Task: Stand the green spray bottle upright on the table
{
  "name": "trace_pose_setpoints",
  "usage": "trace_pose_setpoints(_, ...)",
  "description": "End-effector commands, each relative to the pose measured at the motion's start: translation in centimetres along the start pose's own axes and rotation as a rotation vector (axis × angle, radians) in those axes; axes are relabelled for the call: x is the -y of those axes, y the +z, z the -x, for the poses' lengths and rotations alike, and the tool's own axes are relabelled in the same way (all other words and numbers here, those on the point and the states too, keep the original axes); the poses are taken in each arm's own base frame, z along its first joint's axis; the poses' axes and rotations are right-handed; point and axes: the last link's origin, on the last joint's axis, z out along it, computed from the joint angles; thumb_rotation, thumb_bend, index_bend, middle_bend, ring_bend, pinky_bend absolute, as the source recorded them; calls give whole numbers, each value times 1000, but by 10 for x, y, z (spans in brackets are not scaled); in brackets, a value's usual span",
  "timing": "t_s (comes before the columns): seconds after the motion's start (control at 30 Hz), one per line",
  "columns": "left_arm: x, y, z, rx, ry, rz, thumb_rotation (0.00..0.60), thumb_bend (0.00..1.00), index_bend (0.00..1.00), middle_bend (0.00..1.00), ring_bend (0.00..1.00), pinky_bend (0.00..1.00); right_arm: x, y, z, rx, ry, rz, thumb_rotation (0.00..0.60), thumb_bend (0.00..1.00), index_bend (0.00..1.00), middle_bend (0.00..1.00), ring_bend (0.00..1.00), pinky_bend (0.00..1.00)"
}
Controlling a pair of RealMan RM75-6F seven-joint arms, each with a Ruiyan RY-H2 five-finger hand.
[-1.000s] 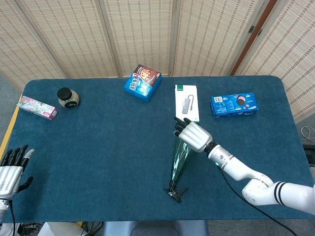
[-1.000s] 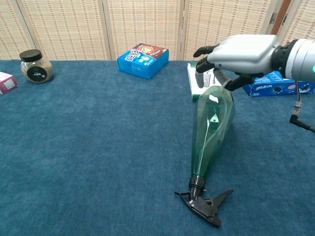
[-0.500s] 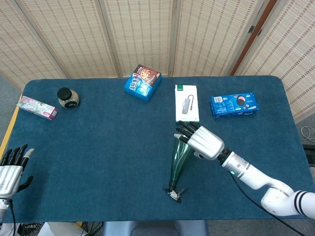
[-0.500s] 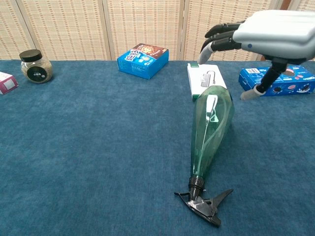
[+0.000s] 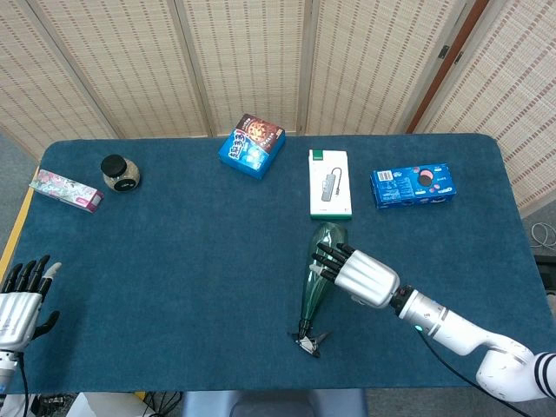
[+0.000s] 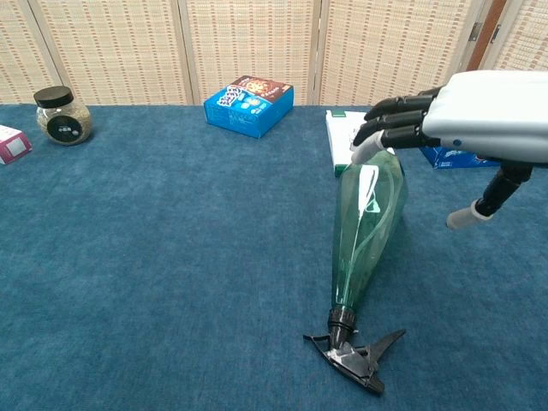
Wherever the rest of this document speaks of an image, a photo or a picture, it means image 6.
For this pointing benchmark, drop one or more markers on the blue brown cookie box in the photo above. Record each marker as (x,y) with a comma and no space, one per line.
(244,107)

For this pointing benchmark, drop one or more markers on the round glass jar black lid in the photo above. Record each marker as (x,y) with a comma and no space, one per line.
(64,120)

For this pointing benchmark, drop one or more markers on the small metal screen hinge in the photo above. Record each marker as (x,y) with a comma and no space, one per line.
(496,34)
(473,32)

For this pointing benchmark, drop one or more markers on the blue Oreo cookie box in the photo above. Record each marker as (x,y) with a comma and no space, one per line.
(449,157)

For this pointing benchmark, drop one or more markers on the white USB hub box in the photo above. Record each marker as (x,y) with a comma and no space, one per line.
(340,137)

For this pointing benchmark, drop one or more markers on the bamboo folding screen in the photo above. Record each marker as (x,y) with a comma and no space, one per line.
(248,43)

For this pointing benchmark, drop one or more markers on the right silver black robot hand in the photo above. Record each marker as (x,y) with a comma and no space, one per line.
(492,111)

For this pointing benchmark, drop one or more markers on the pink floral long box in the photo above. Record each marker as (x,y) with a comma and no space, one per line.
(13,147)

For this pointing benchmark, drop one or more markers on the green glass bottle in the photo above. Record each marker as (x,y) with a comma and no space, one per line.
(368,222)

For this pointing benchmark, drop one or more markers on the blue felt table cloth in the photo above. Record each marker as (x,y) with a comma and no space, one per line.
(171,257)

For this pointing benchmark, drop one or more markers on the brown wooden post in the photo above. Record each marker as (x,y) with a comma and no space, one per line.
(486,34)

